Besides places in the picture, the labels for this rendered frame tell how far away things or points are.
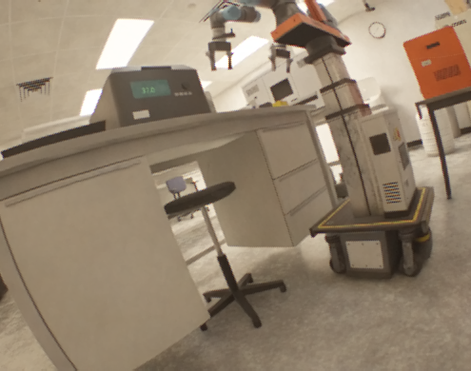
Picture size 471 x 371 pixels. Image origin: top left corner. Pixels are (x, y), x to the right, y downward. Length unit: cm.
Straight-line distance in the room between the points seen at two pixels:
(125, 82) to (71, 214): 49
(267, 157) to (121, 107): 70
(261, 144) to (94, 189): 78
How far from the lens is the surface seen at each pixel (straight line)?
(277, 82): 232
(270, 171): 119
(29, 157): 71
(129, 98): 91
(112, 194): 75
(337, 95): 112
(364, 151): 108
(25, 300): 75
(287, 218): 122
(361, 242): 107
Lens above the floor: 68
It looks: 4 degrees down
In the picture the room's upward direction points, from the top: 19 degrees counter-clockwise
